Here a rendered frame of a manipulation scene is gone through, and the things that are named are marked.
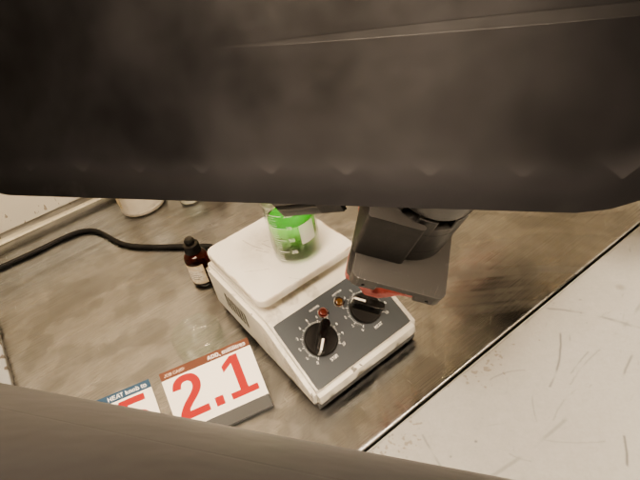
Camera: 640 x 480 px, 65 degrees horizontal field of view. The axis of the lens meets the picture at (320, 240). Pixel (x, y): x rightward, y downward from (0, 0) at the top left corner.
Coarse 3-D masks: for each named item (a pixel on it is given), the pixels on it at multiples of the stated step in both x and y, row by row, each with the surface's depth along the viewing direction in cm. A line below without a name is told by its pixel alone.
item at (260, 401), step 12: (264, 384) 50; (168, 396) 48; (252, 396) 49; (264, 396) 49; (228, 408) 49; (240, 408) 49; (252, 408) 48; (264, 408) 48; (204, 420) 48; (216, 420) 48; (228, 420) 48; (240, 420) 48
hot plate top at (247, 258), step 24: (240, 240) 56; (264, 240) 55; (336, 240) 53; (216, 264) 53; (240, 264) 52; (264, 264) 52; (312, 264) 50; (240, 288) 50; (264, 288) 49; (288, 288) 48
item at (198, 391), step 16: (240, 352) 50; (208, 368) 49; (224, 368) 49; (240, 368) 50; (176, 384) 49; (192, 384) 49; (208, 384) 49; (224, 384) 49; (240, 384) 49; (256, 384) 49; (176, 400) 48; (192, 400) 48; (208, 400) 49; (224, 400) 49; (192, 416) 48
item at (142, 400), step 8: (136, 392) 48; (144, 392) 48; (120, 400) 48; (128, 400) 48; (136, 400) 48; (144, 400) 48; (152, 400) 48; (136, 408) 48; (144, 408) 48; (152, 408) 48
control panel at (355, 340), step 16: (336, 288) 51; (352, 288) 51; (320, 304) 50; (288, 320) 48; (304, 320) 48; (320, 320) 49; (336, 320) 49; (352, 320) 49; (384, 320) 50; (400, 320) 50; (288, 336) 48; (352, 336) 49; (368, 336) 49; (384, 336) 49; (304, 352) 47; (336, 352) 48; (352, 352) 48; (368, 352) 48; (304, 368) 46; (320, 368) 47; (336, 368) 47; (320, 384) 46
